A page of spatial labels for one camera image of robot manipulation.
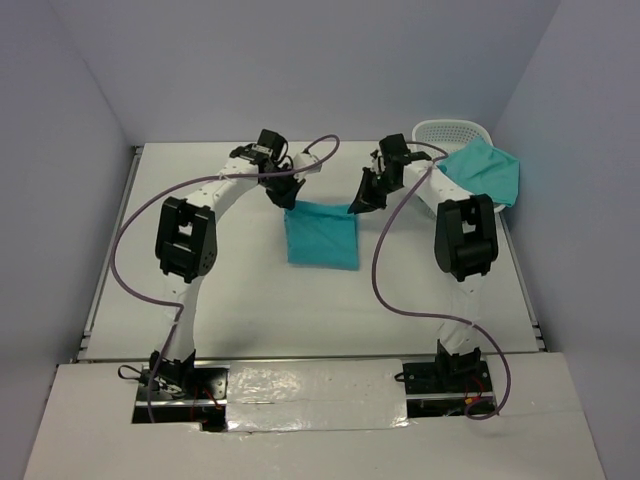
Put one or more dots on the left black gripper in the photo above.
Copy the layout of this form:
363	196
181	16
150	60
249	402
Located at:
285	199

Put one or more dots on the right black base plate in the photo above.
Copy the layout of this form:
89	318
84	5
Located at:
430	395

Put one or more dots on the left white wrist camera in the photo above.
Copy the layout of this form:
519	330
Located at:
305	162

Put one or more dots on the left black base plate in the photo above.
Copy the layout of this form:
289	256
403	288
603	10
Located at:
204	405

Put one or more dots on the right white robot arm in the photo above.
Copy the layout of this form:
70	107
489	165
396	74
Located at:
465	247

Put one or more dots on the silver tape patch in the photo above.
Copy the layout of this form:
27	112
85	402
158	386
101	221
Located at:
327	395

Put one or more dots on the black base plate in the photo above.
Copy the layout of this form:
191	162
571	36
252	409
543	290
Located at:
430	395
204	405

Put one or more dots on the turquoise t shirt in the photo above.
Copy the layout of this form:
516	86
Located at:
321	235

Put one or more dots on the light green t shirt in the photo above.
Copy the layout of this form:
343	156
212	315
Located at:
481	168

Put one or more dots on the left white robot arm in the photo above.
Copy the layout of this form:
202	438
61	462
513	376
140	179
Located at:
186	243

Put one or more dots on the white plastic laundry basket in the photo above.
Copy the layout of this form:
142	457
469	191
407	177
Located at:
450	135

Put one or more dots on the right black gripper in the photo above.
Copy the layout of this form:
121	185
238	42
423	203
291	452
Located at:
367	201

